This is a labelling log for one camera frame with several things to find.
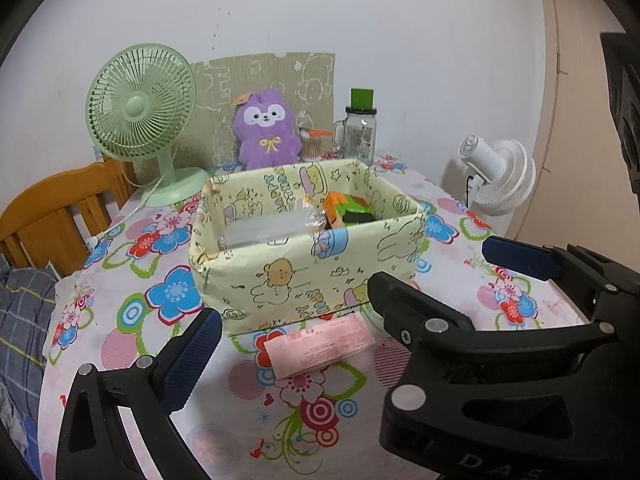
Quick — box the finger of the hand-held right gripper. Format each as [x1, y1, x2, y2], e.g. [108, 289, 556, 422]
[482, 235, 640, 331]
[369, 271, 640, 480]

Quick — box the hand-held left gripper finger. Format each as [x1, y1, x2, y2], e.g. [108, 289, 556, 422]
[55, 308, 223, 480]

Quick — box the pink packet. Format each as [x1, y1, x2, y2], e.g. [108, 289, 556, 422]
[264, 316, 375, 380]

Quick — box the yellow printed storage box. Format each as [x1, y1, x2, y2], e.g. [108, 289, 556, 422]
[189, 157, 430, 336]

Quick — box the orange and green soft toy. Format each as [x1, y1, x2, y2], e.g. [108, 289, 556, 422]
[321, 191, 377, 228]

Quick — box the clear plastic bag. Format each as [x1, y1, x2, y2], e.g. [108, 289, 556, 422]
[217, 207, 328, 250]

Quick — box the floral tablecloth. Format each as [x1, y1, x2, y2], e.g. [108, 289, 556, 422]
[37, 152, 596, 480]

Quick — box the white fan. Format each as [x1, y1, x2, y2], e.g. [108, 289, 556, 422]
[458, 134, 537, 217]

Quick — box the beige cabinet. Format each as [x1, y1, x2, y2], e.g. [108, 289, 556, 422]
[515, 0, 640, 271]

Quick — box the blue plaid cloth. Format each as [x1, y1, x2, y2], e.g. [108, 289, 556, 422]
[0, 255, 56, 461]

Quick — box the glass jar mug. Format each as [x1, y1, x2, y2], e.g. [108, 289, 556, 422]
[332, 106, 378, 163]

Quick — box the cotton swab container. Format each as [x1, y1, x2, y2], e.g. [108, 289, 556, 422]
[298, 129, 333, 162]

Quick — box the wooden chair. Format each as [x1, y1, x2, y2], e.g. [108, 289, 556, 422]
[0, 157, 138, 268]

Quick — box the purple plush toy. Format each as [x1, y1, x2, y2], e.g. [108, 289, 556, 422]
[232, 87, 303, 171]

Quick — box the green desk fan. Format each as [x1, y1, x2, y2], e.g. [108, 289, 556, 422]
[86, 44, 211, 207]

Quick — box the green printed mat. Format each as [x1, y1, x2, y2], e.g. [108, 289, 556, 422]
[189, 51, 337, 168]

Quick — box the white power cable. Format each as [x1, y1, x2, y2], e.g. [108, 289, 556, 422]
[87, 175, 166, 251]

